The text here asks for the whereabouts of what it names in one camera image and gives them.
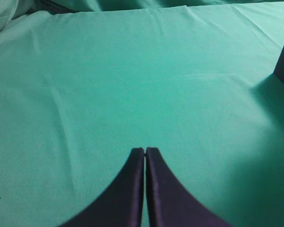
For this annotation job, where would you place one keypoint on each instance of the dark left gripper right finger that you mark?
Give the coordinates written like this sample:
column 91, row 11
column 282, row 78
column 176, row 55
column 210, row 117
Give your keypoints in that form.
column 169, row 203

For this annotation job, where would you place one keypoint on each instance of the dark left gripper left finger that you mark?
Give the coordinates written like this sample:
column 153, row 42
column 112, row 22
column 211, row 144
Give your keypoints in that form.
column 121, row 203

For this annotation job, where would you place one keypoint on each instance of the green table cloth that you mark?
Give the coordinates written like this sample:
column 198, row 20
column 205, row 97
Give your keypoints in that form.
column 78, row 91

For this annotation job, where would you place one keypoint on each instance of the green backdrop cloth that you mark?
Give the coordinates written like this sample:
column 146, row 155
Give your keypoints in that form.
column 12, row 9

